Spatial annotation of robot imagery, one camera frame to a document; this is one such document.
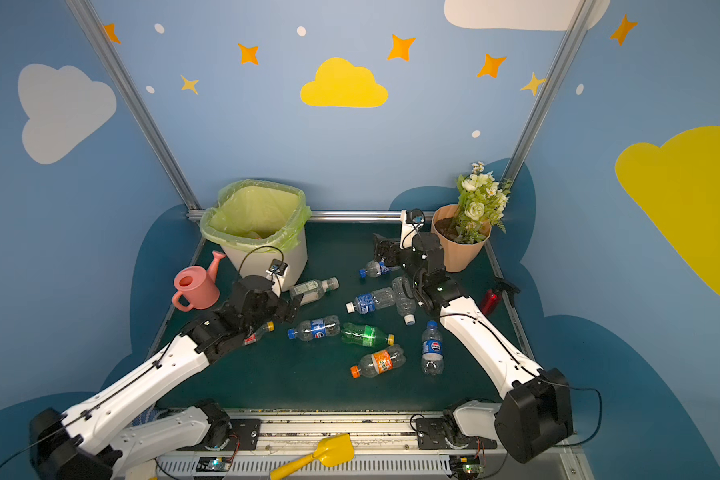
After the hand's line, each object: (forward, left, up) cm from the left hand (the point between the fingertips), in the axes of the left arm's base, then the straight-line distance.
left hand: (288, 288), depth 77 cm
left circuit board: (-36, +16, -22) cm, 45 cm away
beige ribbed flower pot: (+24, -52, -6) cm, 58 cm away
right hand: (+12, -27, +10) cm, 31 cm away
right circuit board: (-36, -45, -23) cm, 62 cm away
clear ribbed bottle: (+5, -33, -16) cm, 37 cm away
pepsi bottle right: (-11, -40, -20) cm, 46 cm away
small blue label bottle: (+21, -24, -19) cm, 37 cm away
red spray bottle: (+5, -60, -10) cm, 61 cm away
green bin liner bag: (+31, +17, -3) cm, 36 cm away
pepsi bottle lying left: (-2, -3, -20) cm, 20 cm away
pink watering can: (+8, +31, -11) cm, 34 cm away
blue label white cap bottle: (+6, -22, -17) cm, 28 cm away
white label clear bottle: (+12, -3, -19) cm, 22 cm away
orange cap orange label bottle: (-13, -25, -17) cm, 33 cm away
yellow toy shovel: (-33, -13, -21) cm, 41 cm away
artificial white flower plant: (+28, -56, +6) cm, 63 cm away
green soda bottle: (-3, -21, -20) cm, 29 cm away
